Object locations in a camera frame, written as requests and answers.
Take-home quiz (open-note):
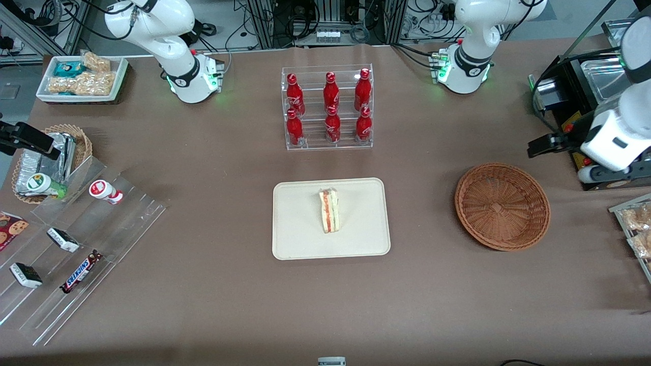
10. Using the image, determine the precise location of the small light wicker basket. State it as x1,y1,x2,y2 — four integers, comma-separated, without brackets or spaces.
11,124,94,204

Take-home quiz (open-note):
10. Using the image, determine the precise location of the teal snack packet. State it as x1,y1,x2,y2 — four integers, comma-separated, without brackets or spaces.
53,61,85,78

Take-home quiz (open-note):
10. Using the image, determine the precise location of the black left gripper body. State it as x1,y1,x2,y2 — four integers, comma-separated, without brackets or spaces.
555,131,588,156

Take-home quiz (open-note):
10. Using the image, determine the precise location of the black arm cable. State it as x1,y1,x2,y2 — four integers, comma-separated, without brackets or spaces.
531,46,627,120

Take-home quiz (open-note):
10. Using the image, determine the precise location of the grey tray with pastries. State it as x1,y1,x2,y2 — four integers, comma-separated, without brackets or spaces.
608,193,651,284

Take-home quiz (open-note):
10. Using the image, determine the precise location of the small rice cracker packet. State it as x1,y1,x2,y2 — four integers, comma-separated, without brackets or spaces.
81,51,112,73

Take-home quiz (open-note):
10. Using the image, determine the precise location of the silver foil packet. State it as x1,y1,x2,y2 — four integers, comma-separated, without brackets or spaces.
15,132,77,197

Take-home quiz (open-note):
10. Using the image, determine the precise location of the clear acrylic bottle rack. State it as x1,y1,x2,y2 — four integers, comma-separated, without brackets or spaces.
281,64,374,151

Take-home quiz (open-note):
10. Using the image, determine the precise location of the black machine with steel tray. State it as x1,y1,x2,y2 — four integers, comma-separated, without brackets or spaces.
529,51,651,192

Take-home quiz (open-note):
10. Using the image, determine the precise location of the brown round wicker basket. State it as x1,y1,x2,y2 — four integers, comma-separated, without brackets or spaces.
455,163,551,252

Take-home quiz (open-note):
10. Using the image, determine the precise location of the red white yogurt bottle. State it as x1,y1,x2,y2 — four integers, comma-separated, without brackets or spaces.
89,179,124,205

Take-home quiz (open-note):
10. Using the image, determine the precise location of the aluminium frame rack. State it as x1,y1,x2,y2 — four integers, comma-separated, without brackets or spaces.
247,0,408,50

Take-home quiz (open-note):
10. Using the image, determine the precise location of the clear acrylic stepped display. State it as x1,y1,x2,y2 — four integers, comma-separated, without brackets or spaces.
0,155,167,347

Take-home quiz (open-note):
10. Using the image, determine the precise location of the chocolate chip cookie packet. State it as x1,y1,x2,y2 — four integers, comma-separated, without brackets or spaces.
0,211,30,253

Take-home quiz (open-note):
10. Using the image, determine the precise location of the red cola bottle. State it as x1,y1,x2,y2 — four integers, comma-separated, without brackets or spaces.
325,105,342,143
356,107,372,142
354,69,372,111
323,72,340,110
286,108,305,147
286,74,306,116

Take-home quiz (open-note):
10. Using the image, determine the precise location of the wrapped pastry packet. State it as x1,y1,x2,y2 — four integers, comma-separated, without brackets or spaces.
628,232,651,260
622,203,651,232

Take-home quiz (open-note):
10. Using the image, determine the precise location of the large rice cracker packet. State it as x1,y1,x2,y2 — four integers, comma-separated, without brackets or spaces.
48,71,117,97

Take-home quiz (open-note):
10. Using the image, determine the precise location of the white rectangular snack tray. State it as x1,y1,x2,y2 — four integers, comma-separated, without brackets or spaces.
36,55,129,105

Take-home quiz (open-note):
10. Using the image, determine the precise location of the Snickers chocolate bar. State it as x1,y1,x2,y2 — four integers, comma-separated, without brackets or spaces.
60,250,104,294

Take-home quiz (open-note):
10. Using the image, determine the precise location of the green white drink bottle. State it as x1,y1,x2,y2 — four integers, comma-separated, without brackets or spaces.
25,173,68,199

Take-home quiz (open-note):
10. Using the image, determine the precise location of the triangle sandwich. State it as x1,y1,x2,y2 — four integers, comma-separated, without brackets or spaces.
319,188,341,234

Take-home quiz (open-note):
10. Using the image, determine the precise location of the cream plastic tray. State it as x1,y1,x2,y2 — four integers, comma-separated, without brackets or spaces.
273,177,391,261

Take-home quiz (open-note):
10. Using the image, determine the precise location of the black white snack bar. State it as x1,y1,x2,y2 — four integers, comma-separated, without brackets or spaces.
9,262,44,289
46,227,81,253

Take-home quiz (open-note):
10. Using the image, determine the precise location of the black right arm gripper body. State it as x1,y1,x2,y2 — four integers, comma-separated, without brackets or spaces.
0,121,62,159

